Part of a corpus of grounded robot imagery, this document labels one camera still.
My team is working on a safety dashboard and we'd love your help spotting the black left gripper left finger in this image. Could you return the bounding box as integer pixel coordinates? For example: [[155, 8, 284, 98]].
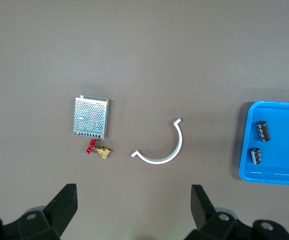
[[0, 183, 79, 240]]

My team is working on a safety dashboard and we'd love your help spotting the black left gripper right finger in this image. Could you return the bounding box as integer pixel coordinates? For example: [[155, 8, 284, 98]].
[[184, 184, 289, 240]]

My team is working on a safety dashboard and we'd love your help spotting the long brown electrolytic capacitor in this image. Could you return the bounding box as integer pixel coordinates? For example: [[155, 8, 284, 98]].
[[255, 120, 272, 143]]

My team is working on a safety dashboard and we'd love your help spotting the blue plastic tray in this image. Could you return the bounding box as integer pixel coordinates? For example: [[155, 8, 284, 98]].
[[238, 100, 289, 188]]

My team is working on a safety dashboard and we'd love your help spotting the metal mesh power supply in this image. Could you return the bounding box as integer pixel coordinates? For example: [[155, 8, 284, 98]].
[[72, 94, 111, 140]]

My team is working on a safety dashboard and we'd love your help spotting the brown table mat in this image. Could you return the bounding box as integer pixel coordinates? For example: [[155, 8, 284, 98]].
[[0, 0, 289, 240]]

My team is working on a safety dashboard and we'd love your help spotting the white half-ring bracket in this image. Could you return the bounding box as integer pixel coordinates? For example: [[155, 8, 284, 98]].
[[130, 117, 184, 165]]

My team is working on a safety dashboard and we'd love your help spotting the brass valve with red handle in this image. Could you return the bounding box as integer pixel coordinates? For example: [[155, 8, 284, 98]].
[[85, 139, 114, 161]]

